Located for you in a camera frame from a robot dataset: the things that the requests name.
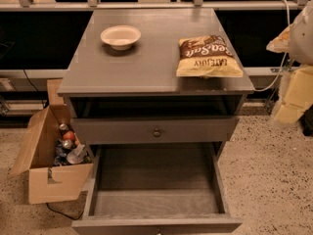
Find brown yellow chip bag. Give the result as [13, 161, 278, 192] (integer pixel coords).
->
[176, 35, 244, 77]

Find grey wooden drawer cabinet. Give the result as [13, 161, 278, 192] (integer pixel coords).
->
[60, 9, 253, 235]

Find open grey bottom drawer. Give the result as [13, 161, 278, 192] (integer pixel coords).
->
[72, 143, 242, 235]

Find round metal drawer knob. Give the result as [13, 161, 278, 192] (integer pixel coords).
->
[153, 128, 161, 137]

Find open cardboard box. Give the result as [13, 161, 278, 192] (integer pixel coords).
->
[9, 79, 93, 204]

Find closed grey upper drawer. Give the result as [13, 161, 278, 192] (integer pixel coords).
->
[71, 117, 239, 145]

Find silver soda can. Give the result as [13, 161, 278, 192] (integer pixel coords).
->
[62, 139, 74, 150]

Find black floor cable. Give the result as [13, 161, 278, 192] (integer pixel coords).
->
[45, 202, 85, 221]

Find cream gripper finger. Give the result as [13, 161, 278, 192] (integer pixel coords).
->
[266, 27, 290, 53]
[273, 66, 313, 124]

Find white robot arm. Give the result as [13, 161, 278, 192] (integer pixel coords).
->
[266, 1, 313, 124]

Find white paper bowl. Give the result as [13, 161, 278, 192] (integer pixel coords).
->
[100, 25, 141, 51]

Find white cable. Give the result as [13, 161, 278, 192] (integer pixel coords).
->
[253, 0, 292, 93]

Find silver can top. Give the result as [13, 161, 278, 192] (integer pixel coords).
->
[59, 123, 69, 131]

